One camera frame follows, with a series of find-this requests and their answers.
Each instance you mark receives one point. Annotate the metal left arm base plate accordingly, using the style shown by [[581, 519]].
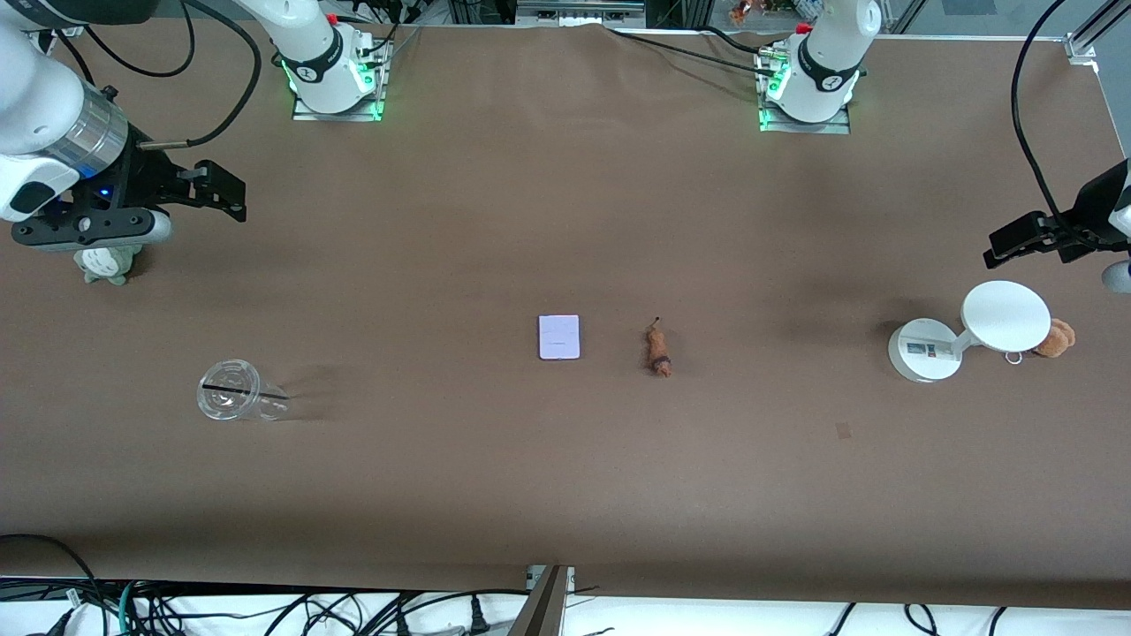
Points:
[[778, 126]]

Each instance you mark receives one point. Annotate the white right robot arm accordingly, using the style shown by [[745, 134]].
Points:
[[35, 97]]

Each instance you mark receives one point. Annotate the metal table edge bracket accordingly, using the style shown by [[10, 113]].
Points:
[[543, 609]]

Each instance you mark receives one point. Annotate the brown table cover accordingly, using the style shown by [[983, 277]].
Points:
[[530, 486]]

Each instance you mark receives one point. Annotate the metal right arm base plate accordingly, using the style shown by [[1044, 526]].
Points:
[[309, 114]]

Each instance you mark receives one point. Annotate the white round scale device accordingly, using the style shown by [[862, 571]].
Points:
[[1007, 315]]

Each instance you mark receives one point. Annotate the clear plastic cup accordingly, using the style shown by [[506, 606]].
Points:
[[231, 389]]

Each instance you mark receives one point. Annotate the brown lion statue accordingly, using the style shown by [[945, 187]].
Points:
[[658, 349]]

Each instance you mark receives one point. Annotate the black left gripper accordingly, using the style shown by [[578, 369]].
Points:
[[1098, 209]]

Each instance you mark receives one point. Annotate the grey totoro plush toy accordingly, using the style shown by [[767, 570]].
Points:
[[106, 265]]

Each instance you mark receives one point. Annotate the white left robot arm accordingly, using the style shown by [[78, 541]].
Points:
[[826, 62]]

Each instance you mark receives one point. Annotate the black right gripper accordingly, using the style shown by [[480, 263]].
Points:
[[144, 179]]

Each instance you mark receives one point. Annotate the white card pad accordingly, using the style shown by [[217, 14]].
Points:
[[559, 337]]

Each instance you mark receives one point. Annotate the aluminium frame corner bracket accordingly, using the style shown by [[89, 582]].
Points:
[[1080, 49]]

